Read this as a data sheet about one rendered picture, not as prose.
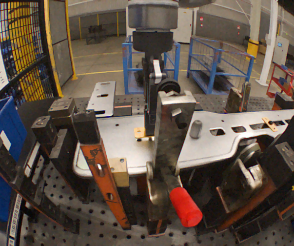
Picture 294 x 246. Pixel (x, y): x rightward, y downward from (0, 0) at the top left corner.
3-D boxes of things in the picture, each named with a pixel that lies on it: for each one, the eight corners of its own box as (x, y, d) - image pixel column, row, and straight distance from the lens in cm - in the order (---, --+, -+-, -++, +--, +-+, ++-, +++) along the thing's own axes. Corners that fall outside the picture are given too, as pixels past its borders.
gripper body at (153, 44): (179, 32, 27) (176, 82, 29) (166, 29, 35) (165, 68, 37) (133, 31, 26) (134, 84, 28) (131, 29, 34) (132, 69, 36)
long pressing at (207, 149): (308, 107, 133) (308, 105, 132) (326, 126, 128) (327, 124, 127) (84, 121, 54) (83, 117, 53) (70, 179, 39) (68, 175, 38)
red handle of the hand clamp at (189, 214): (172, 159, 29) (215, 207, 16) (173, 170, 30) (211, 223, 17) (149, 162, 28) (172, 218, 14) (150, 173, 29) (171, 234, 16)
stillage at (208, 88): (186, 76, 370) (189, 36, 348) (216, 78, 402) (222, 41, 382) (205, 104, 270) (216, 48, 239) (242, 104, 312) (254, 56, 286)
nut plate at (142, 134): (165, 126, 42) (166, 122, 42) (168, 135, 40) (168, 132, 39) (133, 128, 41) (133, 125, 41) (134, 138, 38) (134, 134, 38)
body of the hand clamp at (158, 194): (161, 218, 62) (176, 165, 30) (165, 235, 60) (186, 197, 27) (146, 221, 61) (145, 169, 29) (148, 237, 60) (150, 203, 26)
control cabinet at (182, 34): (145, 43, 825) (145, -2, 823) (144, 41, 878) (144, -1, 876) (190, 44, 872) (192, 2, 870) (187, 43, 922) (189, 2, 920)
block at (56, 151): (90, 180, 72) (67, 128, 51) (88, 204, 67) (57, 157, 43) (84, 180, 73) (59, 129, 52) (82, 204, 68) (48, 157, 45)
